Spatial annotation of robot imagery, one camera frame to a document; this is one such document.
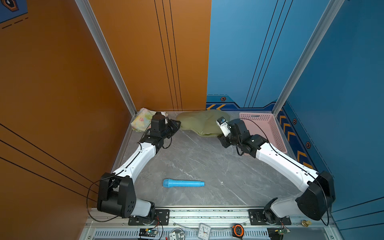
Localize brass round knob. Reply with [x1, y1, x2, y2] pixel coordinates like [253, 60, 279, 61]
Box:
[302, 220, 312, 228]

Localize olive green ruffled skirt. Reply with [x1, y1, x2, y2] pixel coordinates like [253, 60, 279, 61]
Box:
[177, 110, 231, 137]

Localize blue toy microphone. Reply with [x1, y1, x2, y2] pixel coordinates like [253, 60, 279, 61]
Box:
[163, 179, 205, 188]

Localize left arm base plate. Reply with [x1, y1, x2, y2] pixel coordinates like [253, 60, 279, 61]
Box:
[128, 209, 170, 226]

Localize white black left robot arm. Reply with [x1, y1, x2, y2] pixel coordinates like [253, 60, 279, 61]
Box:
[91, 115, 182, 224]

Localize aluminium corner post right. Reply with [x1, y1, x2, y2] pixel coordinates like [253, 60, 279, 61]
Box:
[272, 0, 345, 117]

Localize green circuit board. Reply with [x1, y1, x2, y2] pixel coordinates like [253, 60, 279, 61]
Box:
[138, 228, 159, 240]

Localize aluminium corner post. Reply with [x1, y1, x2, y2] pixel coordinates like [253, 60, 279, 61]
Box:
[75, 0, 137, 116]
[272, 0, 345, 117]

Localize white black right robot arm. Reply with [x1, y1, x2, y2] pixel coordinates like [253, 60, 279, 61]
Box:
[217, 117, 336, 225]

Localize aluminium front rail frame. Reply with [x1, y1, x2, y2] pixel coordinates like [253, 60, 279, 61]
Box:
[80, 206, 343, 240]

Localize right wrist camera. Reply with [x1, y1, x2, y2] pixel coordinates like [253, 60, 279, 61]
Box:
[217, 117, 231, 137]

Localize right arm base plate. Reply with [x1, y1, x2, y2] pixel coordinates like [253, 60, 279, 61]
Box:
[248, 209, 292, 226]

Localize aluminium corner post left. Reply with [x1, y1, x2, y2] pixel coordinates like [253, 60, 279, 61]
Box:
[75, 0, 137, 116]

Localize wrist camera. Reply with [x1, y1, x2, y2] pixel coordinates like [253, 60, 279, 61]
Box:
[151, 112, 167, 133]
[217, 117, 231, 137]

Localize orange black tape measure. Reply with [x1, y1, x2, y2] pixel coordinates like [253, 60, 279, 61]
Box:
[231, 224, 245, 239]

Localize small white clock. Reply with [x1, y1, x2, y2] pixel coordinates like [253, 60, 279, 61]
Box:
[197, 224, 212, 240]

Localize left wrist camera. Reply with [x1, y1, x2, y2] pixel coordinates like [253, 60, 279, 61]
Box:
[151, 112, 167, 133]

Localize pastel floral skirt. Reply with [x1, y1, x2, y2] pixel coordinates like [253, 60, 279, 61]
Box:
[131, 108, 157, 132]

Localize pink perforated plastic basket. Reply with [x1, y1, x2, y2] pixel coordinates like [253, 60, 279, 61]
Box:
[239, 112, 288, 154]

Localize white power plug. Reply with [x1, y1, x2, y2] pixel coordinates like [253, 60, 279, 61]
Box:
[168, 228, 186, 240]

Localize right circuit board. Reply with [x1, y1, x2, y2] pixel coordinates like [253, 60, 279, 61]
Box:
[267, 228, 291, 240]

